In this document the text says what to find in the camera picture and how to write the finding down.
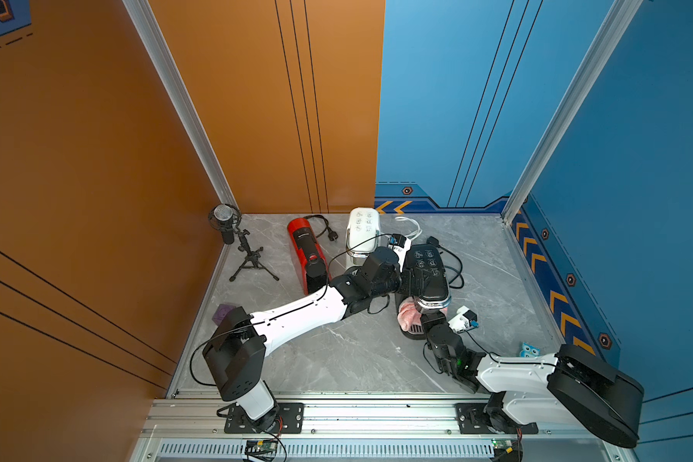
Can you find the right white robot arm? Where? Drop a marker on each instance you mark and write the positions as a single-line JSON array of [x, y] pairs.
[[570, 387]]

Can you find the black microphone on tripod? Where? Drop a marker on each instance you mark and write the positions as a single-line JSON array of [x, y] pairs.
[[227, 219]]

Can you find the black coffee machine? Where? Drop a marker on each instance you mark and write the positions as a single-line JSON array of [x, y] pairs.
[[424, 278]]

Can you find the white coffee machine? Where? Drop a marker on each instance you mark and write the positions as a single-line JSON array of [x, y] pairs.
[[362, 235]]

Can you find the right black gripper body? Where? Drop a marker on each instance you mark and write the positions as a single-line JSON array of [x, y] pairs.
[[444, 369]]

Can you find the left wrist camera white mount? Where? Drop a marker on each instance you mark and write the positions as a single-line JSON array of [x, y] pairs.
[[400, 244]]

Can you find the pink towel cloth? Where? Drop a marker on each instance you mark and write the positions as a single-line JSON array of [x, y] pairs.
[[409, 317]]

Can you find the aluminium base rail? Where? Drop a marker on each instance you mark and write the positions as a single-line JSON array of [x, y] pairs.
[[193, 414]]

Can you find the purple block toy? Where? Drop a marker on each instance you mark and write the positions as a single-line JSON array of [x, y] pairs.
[[221, 312]]

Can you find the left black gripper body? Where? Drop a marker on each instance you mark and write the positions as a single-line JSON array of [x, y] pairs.
[[392, 285]]

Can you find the blue owl toy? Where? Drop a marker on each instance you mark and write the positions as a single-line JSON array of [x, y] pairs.
[[528, 351]]

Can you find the red Nespresso coffee machine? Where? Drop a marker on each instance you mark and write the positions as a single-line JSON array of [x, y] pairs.
[[309, 260]]

